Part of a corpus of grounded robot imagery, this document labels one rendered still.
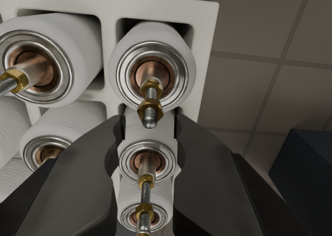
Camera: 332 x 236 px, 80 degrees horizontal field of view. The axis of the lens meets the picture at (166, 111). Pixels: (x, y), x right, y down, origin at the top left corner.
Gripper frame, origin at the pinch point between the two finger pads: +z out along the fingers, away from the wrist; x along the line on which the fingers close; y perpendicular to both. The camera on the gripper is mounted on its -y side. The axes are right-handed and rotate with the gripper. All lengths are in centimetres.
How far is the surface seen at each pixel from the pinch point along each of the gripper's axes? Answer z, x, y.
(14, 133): 13.2, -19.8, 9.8
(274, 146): 34, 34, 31
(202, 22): 16.4, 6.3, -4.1
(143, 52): 9.1, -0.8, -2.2
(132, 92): 9.0, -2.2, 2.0
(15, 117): 14.9, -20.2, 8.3
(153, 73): 7.5, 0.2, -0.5
